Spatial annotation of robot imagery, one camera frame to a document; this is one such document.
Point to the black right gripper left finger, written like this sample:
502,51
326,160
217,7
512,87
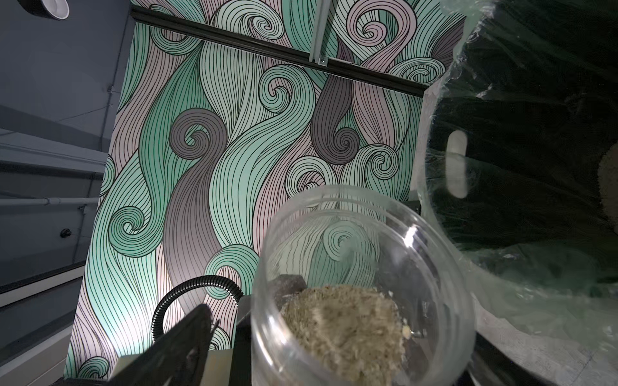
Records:
192,333

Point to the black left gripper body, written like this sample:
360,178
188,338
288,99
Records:
283,288

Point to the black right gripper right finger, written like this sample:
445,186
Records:
489,366

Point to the red-lidded oatmeal jar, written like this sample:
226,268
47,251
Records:
386,303

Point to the black bin with green liner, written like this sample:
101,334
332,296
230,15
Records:
524,116

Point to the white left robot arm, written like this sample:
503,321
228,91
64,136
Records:
194,288

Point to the oatmeal pile in bin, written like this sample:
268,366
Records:
607,180

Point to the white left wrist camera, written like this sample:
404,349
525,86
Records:
165,370

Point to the aluminium wall rail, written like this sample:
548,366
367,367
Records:
319,28

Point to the black corner frame post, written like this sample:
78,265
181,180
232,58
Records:
252,45

